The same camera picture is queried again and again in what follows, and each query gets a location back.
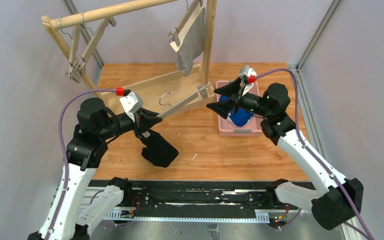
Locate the empty wooden hanger left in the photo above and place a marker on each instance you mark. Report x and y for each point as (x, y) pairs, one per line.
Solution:
(72, 59)

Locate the wooden clothes rack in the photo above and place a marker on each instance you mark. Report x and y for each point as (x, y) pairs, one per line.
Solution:
(159, 92)

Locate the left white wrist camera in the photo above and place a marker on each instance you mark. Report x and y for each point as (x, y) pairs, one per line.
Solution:
(131, 104)

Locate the aluminium frame post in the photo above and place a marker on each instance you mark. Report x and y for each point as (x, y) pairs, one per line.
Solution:
(85, 32)
(302, 91)

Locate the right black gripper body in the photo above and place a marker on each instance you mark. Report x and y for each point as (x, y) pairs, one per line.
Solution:
(238, 98)

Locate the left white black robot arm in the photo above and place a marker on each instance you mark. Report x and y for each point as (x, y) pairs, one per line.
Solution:
(97, 126)

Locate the aluminium frame post right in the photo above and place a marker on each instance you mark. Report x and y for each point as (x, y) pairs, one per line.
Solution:
(302, 91)

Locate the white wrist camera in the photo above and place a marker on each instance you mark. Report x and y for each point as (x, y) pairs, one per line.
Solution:
(247, 76)
(131, 104)

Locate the wooden clip hanger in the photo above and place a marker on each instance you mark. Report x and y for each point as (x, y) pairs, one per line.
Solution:
(92, 45)

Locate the wooden hanger with black underwear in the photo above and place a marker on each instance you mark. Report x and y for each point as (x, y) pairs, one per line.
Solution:
(176, 108)

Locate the pink plastic basket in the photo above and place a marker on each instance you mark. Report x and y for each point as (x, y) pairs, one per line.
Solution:
(251, 129)

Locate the black underwear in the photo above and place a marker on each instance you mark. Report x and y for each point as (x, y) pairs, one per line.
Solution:
(157, 150)

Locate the wooden hanger with grey underwear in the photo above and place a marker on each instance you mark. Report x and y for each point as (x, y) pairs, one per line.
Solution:
(193, 22)

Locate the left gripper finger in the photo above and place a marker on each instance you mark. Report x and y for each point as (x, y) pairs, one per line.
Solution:
(145, 113)
(145, 124)

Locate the aluminium frame post left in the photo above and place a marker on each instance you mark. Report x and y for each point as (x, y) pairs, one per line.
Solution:
(85, 32)

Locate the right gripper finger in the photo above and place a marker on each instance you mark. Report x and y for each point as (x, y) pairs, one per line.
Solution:
(223, 108)
(235, 87)

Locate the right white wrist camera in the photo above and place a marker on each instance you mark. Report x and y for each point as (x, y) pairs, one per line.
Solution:
(247, 76)

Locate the grey underwear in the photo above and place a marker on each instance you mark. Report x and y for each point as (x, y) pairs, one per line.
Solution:
(188, 52)

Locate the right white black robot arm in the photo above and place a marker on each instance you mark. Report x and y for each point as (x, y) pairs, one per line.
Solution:
(335, 198)

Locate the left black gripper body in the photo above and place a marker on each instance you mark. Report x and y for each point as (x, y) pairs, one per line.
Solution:
(139, 122)

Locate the blue white underwear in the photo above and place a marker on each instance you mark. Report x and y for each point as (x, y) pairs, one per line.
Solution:
(239, 119)

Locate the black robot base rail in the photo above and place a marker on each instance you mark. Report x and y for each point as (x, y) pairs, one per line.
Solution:
(166, 200)

